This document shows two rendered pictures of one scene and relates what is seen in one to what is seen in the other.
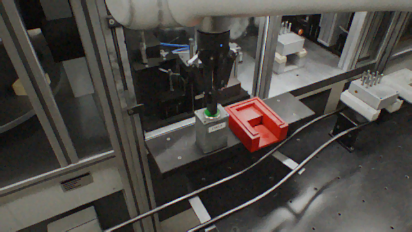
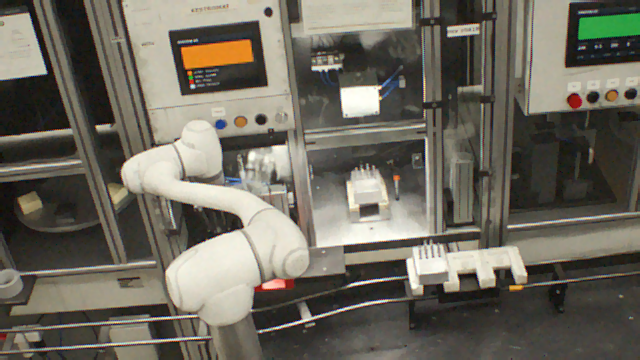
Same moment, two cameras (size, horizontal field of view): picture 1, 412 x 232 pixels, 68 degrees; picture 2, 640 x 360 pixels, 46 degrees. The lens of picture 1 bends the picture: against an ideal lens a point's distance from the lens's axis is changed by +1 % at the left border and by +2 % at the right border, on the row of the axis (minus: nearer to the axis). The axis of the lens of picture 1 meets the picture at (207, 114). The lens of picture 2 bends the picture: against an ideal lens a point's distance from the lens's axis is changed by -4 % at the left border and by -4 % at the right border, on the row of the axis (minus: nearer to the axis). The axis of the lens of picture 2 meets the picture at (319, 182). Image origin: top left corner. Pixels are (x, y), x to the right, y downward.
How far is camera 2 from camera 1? 1.81 m
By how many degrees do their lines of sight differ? 23
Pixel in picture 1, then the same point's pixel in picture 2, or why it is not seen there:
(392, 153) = (455, 341)
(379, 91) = (429, 265)
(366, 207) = not seen: outside the picture
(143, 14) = (133, 188)
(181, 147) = not seen: hidden behind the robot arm
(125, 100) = (163, 223)
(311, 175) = (346, 339)
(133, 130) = (171, 248)
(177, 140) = not seen: hidden behind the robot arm
